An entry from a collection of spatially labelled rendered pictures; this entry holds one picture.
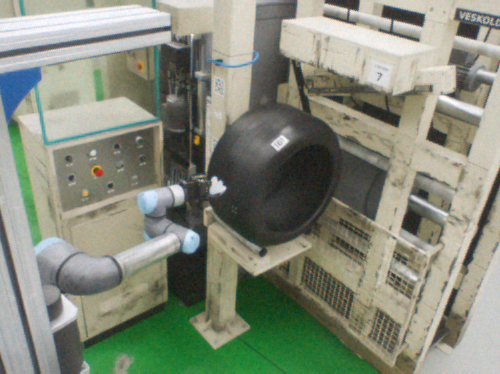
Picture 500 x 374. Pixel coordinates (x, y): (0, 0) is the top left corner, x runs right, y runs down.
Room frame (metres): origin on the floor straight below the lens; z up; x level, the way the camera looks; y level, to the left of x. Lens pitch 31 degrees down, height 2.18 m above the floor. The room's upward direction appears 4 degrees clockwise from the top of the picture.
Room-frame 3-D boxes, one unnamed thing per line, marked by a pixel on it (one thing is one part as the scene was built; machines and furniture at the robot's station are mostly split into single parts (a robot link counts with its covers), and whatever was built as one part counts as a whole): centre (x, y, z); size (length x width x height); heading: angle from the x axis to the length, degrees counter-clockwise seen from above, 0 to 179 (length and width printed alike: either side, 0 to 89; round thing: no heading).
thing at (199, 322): (2.00, 0.12, 0.02); 0.27 x 0.27 x 0.04; 42
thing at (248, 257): (1.73, 0.04, 0.83); 0.36 x 0.09 x 0.06; 42
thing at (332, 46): (1.93, -0.37, 1.71); 0.61 x 0.25 x 0.15; 42
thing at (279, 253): (1.83, -0.07, 0.80); 0.37 x 0.36 x 0.02; 132
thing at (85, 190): (2.05, 0.79, 0.63); 0.56 x 0.41 x 1.27; 132
